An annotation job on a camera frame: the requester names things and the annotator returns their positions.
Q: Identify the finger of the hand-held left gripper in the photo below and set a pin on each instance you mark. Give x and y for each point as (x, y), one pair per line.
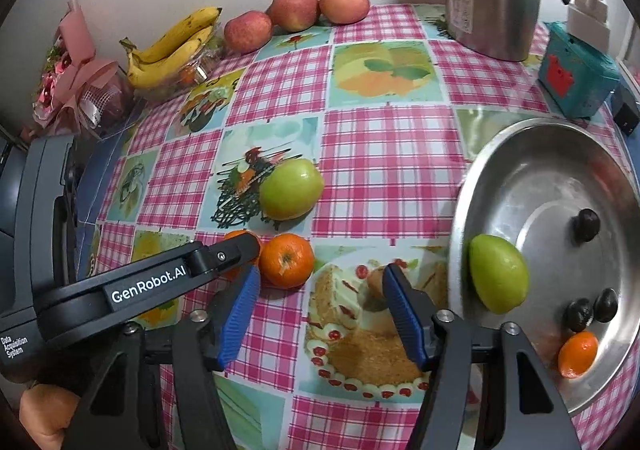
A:
(235, 252)

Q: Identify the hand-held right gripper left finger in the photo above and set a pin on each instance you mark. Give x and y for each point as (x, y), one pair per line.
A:
(240, 315)

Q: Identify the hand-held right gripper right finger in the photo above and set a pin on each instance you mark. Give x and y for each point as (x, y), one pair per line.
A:
(405, 315)

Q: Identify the large orange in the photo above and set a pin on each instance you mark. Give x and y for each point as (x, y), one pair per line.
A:
(234, 236)

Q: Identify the oblong green mango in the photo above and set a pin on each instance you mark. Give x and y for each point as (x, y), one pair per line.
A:
(499, 275)

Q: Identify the round steel plate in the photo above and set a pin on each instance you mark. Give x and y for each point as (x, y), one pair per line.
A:
(540, 180)

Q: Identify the dark round fruit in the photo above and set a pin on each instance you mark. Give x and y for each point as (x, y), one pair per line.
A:
(587, 225)
(606, 305)
(580, 315)

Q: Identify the person's left hand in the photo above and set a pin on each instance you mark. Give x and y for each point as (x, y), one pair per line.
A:
(47, 410)

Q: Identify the brown kiwi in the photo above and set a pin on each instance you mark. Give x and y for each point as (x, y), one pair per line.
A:
(374, 286)

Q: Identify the medium orange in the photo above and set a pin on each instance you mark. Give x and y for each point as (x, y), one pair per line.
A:
(286, 261)

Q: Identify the round green apple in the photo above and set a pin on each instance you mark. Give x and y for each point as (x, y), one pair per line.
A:
(291, 190)

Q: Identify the pink checkered tablecloth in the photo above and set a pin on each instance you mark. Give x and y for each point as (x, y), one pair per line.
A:
(380, 155)

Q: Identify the small orange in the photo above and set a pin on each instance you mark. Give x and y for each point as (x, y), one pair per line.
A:
(577, 355)

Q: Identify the clear glass bowl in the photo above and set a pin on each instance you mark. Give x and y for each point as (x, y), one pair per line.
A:
(195, 72)

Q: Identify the yellow banana bunch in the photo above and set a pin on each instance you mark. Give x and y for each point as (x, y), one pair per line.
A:
(167, 50)

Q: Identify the pink flower bouquet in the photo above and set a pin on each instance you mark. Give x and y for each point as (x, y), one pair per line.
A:
(75, 75)

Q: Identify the red apple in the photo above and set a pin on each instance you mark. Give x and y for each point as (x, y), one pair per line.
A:
(345, 4)
(294, 9)
(247, 32)

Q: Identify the black power adapter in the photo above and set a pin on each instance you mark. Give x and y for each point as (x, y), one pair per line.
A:
(627, 112)

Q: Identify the teal box with red label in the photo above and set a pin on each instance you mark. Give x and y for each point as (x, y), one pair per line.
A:
(580, 70)

